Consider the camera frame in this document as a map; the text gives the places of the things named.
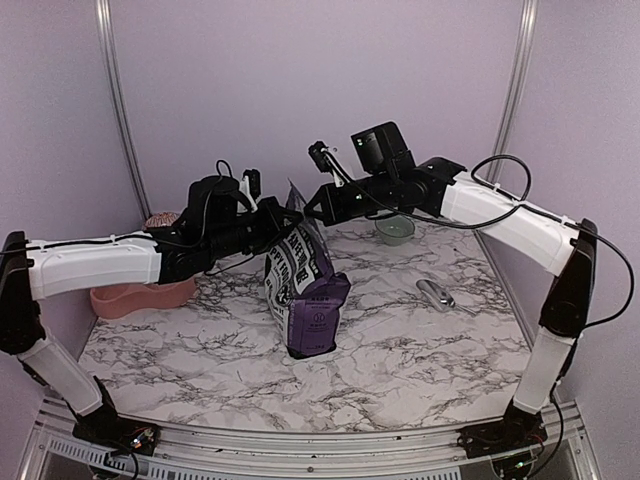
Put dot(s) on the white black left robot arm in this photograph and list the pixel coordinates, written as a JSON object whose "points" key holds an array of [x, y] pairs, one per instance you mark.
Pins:
{"points": [[223, 217]]}

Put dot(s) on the right aluminium frame post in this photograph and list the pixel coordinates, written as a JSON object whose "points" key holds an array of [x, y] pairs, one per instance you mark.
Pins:
{"points": [[518, 75]]}

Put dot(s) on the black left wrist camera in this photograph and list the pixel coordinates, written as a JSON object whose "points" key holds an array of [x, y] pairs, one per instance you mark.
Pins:
{"points": [[251, 184]]}

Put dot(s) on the silver metal food scoop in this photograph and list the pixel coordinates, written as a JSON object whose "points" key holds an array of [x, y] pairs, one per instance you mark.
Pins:
{"points": [[440, 298]]}

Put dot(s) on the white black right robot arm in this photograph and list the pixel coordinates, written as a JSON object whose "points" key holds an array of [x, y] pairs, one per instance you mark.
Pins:
{"points": [[445, 193]]}

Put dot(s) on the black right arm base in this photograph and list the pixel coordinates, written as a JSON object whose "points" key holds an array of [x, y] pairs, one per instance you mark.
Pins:
{"points": [[499, 437]]}

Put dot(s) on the purple puppy food bag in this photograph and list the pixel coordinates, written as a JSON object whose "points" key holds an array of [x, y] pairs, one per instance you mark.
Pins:
{"points": [[304, 292]]}

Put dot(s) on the aluminium front rail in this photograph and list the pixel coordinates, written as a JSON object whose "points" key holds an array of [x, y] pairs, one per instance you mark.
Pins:
{"points": [[190, 452]]}

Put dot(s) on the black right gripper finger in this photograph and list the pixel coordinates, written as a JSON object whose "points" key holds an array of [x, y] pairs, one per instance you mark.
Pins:
{"points": [[320, 201], [324, 218]]}

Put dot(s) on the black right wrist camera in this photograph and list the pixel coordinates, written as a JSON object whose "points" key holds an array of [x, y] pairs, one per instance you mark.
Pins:
{"points": [[316, 152]]}

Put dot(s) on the pink double pet bowl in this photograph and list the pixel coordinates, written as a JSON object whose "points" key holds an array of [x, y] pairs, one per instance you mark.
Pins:
{"points": [[116, 301]]}

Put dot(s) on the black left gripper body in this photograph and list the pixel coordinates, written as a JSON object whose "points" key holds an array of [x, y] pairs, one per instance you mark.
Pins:
{"points": [[258, 236]]}

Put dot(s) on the clear green glass bowl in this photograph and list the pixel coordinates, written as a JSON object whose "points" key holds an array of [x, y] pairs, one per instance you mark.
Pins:
{"points": [[395, 231]]}

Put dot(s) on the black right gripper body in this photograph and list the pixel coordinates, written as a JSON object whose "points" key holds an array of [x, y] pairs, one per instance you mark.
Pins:
{"points": [[349, 208]]}

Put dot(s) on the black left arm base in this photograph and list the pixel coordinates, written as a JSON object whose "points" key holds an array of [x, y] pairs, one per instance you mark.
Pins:
{"points": [[138, 437]]}

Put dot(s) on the red patterned ceramic bowl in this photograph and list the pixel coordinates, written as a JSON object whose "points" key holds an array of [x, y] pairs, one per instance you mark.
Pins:
{"points": [[162, 219]]}

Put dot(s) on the aluminium frame post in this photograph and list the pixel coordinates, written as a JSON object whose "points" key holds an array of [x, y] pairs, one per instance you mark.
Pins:
{"points": [[109, 51], [518, 75]]}

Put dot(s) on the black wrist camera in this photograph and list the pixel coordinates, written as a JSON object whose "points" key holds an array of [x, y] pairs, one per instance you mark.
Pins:
{"points": [[251, 184], [316, 152]]}

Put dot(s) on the left aluminium frame post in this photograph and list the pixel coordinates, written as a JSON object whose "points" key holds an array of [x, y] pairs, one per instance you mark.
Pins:
{"points": [[109, 51]]}

